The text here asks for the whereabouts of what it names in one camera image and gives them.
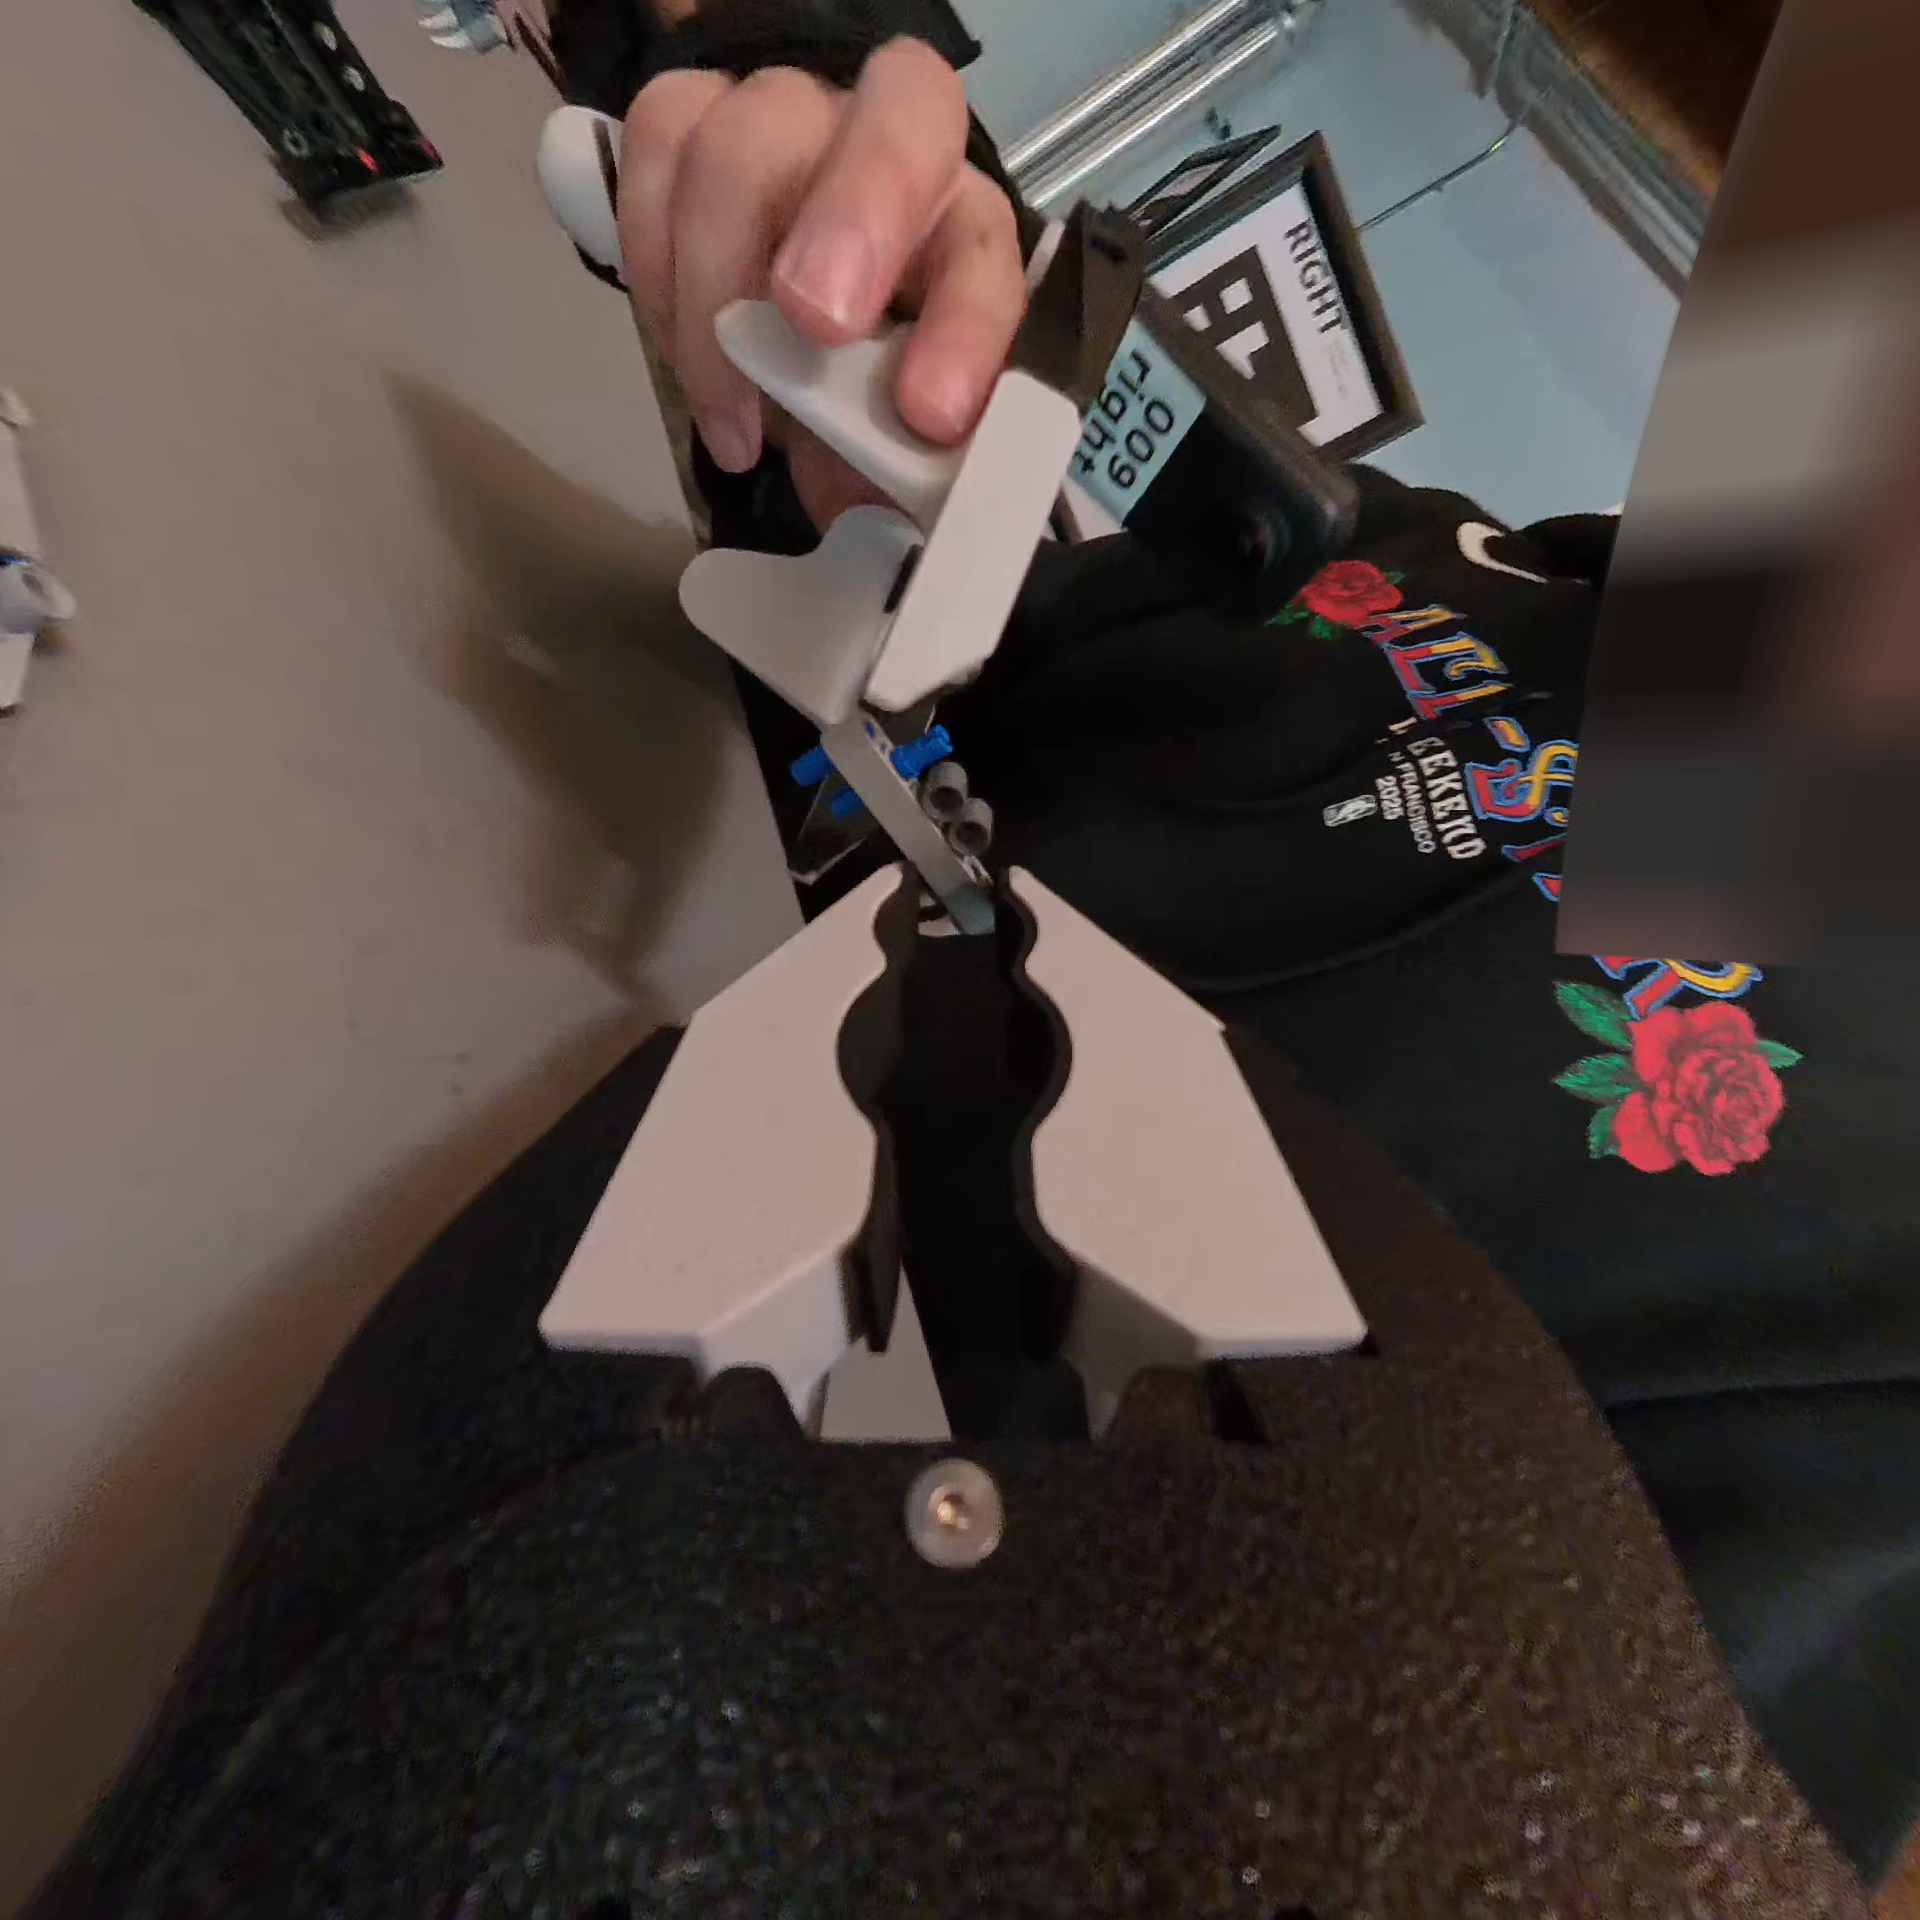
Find black brick model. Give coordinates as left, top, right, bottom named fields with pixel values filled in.
left=132, top=0, right=448, bottom=208

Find person's right hand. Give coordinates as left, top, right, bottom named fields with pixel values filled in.
left=613, top=35, right=1032, bottom=476

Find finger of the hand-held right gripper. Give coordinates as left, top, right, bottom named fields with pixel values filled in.
left=678, top=504, right=924, bottom=721
left=864, top=367, right=1086, bottom=716

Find beige desk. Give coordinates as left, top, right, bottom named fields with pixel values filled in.
left=0, top=0, right=812, bottom=1914

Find grey beam with blue pins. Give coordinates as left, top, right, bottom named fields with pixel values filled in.
left=792, top=711, right=1001, bottom=939

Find dark pants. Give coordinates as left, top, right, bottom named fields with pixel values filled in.
left=1595, top=1371, right=1920, bottom=1896

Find metal pipe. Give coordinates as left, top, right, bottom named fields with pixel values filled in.
left=1001, top=0, right=1310, bottom=180

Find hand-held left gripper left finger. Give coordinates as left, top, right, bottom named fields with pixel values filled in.
left=536, top=857, right=912, bottom=1423

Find black rose print sweatshirt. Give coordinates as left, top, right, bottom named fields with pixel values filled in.
left=703, top=449, right=1920, bottom=1403

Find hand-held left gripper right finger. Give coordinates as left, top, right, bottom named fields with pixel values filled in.
left=1001, top=863, right=1370, bottom=1438

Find person's right forearm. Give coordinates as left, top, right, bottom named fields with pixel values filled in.
left=552, top=0, right=983, bottom=95

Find grey conduit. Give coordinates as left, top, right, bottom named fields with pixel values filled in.
left=1409, top=0, right=1730, bottom=289

